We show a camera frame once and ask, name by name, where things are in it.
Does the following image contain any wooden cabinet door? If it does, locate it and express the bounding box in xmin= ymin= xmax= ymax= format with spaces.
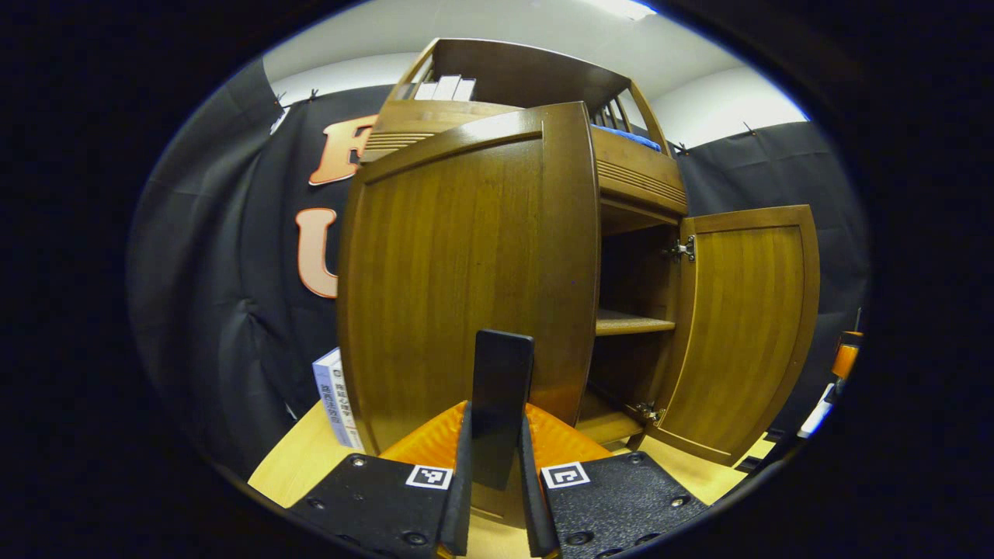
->
xmin=651 ymin=204 xmax=821 ymax=467
xmin=336 ymin=101 xmax=603 ymax=530

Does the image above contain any wooden double-door shoe cabinet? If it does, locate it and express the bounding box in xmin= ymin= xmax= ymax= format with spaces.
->
xmin=336 ymin=37 xmax=821 ymax=530

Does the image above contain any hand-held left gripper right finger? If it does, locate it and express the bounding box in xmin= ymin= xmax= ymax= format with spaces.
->
xmin=519 ymin=402 xmax=709 ymax=558

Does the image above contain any blue white book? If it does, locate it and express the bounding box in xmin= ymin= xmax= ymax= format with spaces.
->
xmin=312 ymin=348 xmax=366 ymax=453

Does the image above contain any blue towel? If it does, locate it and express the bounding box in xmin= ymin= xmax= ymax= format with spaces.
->
xmin=594 ymin=124 xmax=662 ymax=152

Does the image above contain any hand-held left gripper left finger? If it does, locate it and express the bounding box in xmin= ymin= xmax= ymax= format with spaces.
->
xmin=287 ymin=400 xmax=474 ymax=558

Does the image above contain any black door handle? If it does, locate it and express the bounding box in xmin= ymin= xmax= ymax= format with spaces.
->
xmin=470 ymin=329 xmax=537 ymax=491

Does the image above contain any wooden inner shelf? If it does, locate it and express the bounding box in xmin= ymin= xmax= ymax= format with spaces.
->
xmin=596 ymin=309 xmax=676 ymax=337

